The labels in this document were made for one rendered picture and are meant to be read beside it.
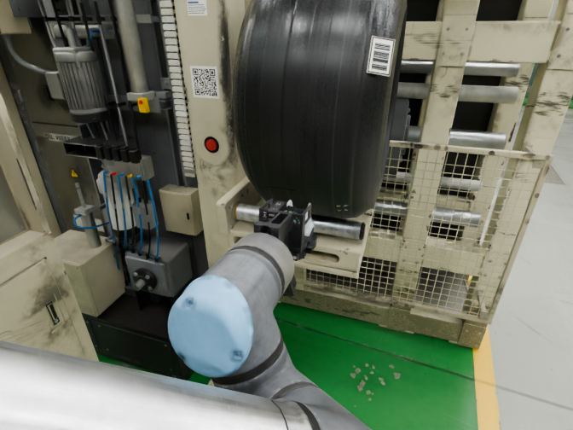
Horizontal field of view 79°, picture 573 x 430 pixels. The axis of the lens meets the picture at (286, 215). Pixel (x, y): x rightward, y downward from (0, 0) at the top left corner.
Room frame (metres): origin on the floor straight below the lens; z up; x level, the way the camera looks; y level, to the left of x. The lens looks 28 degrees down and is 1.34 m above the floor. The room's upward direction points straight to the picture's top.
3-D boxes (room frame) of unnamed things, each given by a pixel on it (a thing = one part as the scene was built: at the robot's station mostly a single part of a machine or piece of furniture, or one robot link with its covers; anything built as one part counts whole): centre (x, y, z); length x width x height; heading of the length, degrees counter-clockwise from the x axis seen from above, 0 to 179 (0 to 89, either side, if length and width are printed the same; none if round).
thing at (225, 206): (0.98, 0.10, 0.90); 0.40 x 0.03 x 0.10; 162
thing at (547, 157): (1.17, -0.39, 0.65); 0.90 x 0.02 x 0.70; 72
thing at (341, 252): (0.79, -0.02, 0.83); 0.36 x 0.09 x 0.06; 72
